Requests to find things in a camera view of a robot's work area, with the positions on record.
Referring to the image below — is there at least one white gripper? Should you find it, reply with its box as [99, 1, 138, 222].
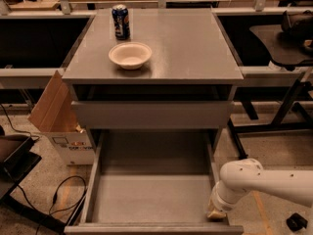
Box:
[207, 186, 234, 220]

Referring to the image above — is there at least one grey drawer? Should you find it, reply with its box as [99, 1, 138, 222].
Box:
[65, 130, 244, 235]
[71, 101, 233, 129]

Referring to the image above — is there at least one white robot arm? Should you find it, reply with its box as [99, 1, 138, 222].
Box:
[207, 159, 313, 220]

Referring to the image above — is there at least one grey top drawer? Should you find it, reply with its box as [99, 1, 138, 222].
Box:
[71, 101, 233, 129]

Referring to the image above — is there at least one grey drawer cabinet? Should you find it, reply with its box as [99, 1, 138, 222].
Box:
[63, 9, 243, 144]

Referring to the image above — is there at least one open cardboard box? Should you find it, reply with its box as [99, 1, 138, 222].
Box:
[28, 71, 95, 165]

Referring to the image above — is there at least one black caster bottom right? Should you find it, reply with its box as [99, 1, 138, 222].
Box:
[286, 212, 308, 232]

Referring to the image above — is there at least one white paper bowl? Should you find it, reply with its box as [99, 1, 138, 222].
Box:
[109, 42, 153, 70]

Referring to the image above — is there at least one black office chair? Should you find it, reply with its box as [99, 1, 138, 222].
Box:
[249, 10, 313, 71]

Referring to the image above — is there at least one black stand base left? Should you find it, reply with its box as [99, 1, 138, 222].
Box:
[0, 135, 87, 235]

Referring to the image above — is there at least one blue soda can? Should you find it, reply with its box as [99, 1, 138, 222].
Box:
[112, 4, 130, 40]

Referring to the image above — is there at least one black table leg frame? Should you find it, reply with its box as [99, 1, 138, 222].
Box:
[228, 68, 313, 160]

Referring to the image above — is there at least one black cable on floor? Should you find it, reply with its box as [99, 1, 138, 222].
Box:
[0, 103, 89, 235]

